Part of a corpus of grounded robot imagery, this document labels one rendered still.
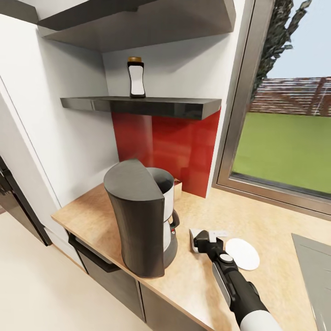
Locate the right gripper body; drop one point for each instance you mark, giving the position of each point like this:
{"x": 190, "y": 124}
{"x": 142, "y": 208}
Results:
{"x": 206, "y": 246}

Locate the fixed window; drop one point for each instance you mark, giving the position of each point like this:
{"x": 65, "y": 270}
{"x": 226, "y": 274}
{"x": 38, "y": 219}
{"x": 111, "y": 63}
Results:
{"x": 275, "y": 145}

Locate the paper coffee filter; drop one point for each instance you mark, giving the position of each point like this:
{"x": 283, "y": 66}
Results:
{"x": 199, "y": 234}

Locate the saucer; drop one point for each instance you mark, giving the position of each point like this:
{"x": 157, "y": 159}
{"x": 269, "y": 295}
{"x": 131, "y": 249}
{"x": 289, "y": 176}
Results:
{"x": 244, "y": 254}

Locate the countertop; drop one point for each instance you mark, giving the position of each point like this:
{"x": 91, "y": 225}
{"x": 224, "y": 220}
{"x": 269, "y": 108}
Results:
{"x": 189, "y": 283}

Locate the drop in sink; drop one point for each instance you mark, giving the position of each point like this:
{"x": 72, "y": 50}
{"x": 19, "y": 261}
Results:
{"x": 315, "y": 262}

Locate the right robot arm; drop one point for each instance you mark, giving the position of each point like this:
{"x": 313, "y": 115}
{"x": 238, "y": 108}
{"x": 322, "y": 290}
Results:
{"x": 242, "y": 297}

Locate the bottle of coffee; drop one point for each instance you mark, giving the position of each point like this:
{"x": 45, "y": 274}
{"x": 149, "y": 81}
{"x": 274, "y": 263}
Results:
{"x": 135, "y": 68}

